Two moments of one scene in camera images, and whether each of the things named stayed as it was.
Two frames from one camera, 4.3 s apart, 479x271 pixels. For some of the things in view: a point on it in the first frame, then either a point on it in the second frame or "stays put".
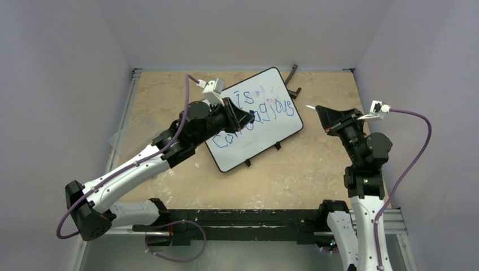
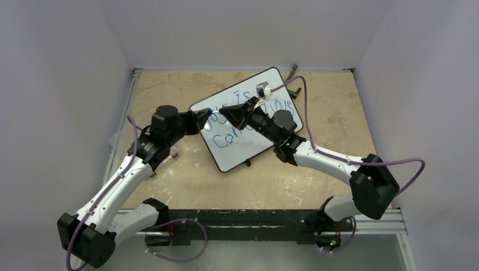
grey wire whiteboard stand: (292, 94) stays put
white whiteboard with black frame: (276, 118) stays put
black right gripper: (343, 123) → (248, 116)
